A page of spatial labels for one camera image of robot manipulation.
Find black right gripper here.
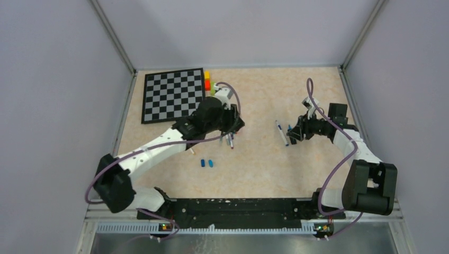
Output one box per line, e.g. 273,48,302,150
286,110,331,141

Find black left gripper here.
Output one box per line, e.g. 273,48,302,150
205,103,245,133

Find white pen blue cap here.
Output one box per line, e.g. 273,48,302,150
275,120,289,147

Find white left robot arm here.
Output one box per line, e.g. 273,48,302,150
88,96,245,219

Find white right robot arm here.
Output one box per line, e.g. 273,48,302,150
287,99,398,218

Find purple white pen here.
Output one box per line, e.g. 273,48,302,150
228,133,234,149

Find green toy block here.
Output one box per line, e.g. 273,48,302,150
210,81,216,96

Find orange toy block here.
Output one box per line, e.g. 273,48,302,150
204,79,211,91

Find black and grey chessboard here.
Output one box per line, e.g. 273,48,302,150
141,68,205,124

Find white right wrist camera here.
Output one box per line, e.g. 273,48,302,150
302,97,319,119

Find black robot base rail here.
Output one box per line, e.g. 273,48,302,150
156,198,326,229

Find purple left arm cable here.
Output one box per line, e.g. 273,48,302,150
85,81,242,242

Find grey slotted cable duct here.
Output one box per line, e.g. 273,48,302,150
96,222,316,234

